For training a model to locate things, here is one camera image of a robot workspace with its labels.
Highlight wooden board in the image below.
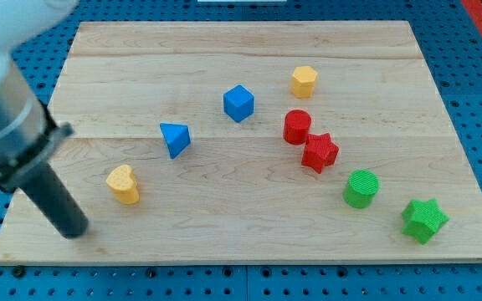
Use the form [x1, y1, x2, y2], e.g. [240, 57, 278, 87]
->
[0, 21, 482, 266]

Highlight red cylinder block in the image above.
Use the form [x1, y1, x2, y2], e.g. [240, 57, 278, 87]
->
[283, 110, 311, 145]

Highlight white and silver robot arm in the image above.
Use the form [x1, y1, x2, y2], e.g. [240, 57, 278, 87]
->
[0, 0, 78, 191]

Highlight red star block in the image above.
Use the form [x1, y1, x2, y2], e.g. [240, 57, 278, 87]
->
[301, 133, 340, 174]

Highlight blue triangle block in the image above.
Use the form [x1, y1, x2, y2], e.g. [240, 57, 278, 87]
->
[160, 123, 191, 159]

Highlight yellow hexagon block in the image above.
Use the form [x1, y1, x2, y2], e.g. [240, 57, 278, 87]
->
[290, 65, 318, 99]

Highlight green cylinder block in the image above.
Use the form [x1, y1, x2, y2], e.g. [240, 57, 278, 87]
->
[342, 169, 380, 209]

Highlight yellow heart block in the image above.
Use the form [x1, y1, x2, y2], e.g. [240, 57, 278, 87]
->
[105, 165, 140, 205]

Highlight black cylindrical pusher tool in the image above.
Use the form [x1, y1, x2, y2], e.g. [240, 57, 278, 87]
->
[19, 162, 89, 239]

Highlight green star block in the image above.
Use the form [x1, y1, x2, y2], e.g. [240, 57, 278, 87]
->
[402, 199, 450, 244]

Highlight blue cube block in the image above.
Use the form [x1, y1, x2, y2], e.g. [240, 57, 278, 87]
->
[223, 84, 254, 123]

